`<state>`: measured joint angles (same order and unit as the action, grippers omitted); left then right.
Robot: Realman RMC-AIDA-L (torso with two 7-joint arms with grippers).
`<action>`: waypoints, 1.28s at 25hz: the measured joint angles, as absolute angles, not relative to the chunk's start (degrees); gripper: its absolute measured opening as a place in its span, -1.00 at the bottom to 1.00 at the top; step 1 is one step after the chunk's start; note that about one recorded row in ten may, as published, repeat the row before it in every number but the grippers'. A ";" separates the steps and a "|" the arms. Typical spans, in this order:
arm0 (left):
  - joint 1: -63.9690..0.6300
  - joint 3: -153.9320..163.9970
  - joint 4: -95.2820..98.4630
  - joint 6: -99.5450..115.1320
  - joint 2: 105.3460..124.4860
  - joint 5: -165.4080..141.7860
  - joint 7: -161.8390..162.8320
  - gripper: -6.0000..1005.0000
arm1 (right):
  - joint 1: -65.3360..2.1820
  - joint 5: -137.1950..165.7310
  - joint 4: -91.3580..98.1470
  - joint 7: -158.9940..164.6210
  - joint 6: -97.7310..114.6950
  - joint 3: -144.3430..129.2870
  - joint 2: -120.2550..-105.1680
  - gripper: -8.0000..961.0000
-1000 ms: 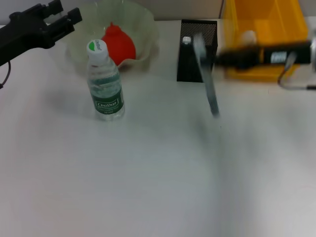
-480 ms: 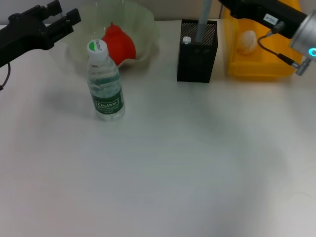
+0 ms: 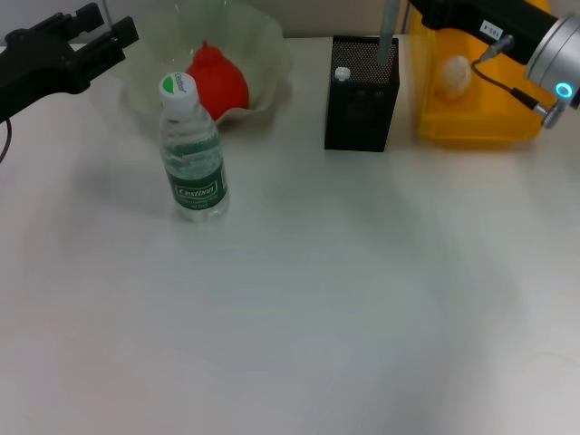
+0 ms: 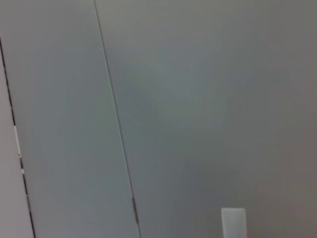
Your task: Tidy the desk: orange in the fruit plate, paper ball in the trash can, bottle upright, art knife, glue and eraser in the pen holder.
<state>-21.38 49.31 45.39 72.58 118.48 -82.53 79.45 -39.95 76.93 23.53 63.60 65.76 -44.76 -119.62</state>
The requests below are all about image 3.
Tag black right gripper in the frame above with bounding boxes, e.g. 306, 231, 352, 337
407, 0, 559, 67

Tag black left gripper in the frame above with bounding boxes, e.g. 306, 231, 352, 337
0, 2, 140, 124

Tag white paper ball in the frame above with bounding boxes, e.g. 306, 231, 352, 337
433, 53, 473, 100

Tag grey marker pen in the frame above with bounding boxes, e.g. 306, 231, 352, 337
377, 0, 401, 68

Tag red-orange fruit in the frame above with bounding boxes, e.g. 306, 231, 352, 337
186, 39, 251, 122

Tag clear water bottle green label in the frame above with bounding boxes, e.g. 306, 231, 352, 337
158, 72, 231, 224

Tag black mesh pen holder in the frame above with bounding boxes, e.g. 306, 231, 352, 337
324, 34, 401, 154

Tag translucent wavy fruit bowl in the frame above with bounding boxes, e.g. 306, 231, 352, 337
118, 0, 295, 132

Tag yellow plastic bin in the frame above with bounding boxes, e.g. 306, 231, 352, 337
410, 0, 558, 146

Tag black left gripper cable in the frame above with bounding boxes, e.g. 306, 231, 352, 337
0, 116, 14, 163

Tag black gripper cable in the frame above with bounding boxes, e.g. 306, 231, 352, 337
470, 34, 568, 131
0, 116, 14, 163

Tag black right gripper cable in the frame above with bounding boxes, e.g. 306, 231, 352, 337
470, 34, 568, 131

